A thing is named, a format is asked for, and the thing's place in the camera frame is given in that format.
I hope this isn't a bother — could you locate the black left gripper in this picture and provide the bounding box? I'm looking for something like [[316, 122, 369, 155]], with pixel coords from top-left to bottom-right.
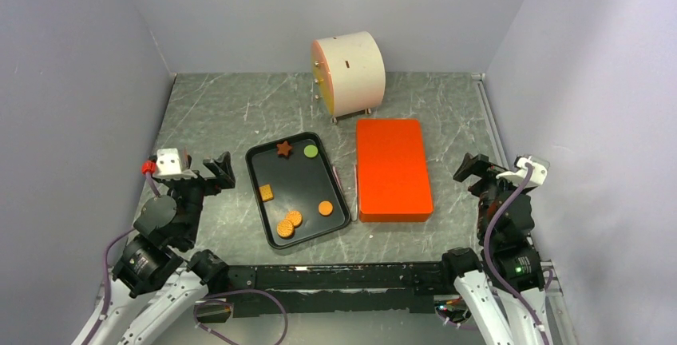
[[165, 150, 235, 245]]

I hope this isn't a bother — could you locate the orange tray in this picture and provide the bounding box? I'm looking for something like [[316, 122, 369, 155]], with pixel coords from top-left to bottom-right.
[[355, 119, 434, 223]]

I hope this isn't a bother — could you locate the black baking tray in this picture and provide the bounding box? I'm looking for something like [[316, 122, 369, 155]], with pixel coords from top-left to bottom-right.
[[245, 132, 350, 250]]

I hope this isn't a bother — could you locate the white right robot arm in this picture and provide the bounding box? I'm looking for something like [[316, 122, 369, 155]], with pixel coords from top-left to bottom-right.
[[435, 153, 552, 344]]

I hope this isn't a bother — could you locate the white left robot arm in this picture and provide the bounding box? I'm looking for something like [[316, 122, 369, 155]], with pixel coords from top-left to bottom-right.
[[74, 149, 236, 344]]

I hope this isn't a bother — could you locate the square waffle cookie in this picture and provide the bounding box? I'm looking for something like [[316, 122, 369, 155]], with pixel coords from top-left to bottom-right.
[[259, 184, 275, 203]]

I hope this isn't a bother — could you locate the brown star cookie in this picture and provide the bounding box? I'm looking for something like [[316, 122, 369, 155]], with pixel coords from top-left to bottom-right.
[[276, 141, 293, 158]]

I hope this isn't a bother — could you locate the round orange cookie front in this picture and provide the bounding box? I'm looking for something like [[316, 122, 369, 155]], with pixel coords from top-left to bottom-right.
[[276, 219, 295, 240]]

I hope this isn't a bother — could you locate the plain green round cookie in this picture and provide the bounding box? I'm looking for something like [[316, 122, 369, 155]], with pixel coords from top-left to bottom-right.
[[303, 144, 319, 158]]

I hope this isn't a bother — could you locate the plain orange round cookie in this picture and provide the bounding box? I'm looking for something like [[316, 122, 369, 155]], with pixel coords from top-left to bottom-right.
[[318, 200, 335, 216]]

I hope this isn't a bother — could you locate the round cream toy oven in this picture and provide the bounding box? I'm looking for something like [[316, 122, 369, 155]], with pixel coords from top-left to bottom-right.
[[311, 31, 386, 123]]

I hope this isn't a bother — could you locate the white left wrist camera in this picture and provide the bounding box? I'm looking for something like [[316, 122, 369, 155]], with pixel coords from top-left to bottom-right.
[[141, 148, 198, 180]]

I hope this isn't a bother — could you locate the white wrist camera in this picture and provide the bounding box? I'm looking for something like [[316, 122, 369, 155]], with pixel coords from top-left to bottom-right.
[[496, 155, 550, 188], [141, 148, 198, 180]]

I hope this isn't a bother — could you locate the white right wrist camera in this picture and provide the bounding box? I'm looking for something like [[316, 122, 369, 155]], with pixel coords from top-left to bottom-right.
[[496, 155, 550, 188]]

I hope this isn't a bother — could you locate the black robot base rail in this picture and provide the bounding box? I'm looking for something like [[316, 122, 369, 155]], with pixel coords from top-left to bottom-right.
[[208, 260, 459, 318]]

